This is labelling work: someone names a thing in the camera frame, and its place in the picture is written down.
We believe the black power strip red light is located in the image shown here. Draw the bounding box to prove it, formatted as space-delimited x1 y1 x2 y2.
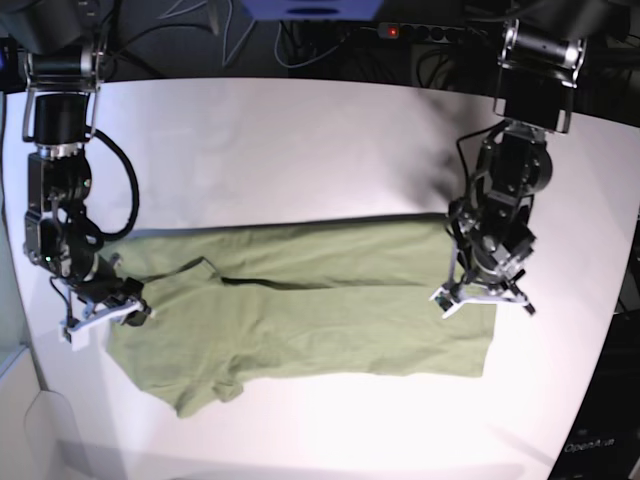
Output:
374 22 475 44

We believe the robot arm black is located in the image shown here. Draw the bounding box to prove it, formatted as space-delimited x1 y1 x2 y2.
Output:
1 1 153 351
430 1 639 318

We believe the blue box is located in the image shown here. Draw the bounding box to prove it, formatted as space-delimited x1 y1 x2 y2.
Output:
242 0 383 21

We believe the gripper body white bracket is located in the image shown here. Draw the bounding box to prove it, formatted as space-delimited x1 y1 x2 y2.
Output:
57 254 157 352
428 239 539 321

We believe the green T-shirt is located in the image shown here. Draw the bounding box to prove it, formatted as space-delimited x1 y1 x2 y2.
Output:
106 215 496 418

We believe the black OpenArm case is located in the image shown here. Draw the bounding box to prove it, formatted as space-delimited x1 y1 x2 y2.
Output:
549 298 639 479

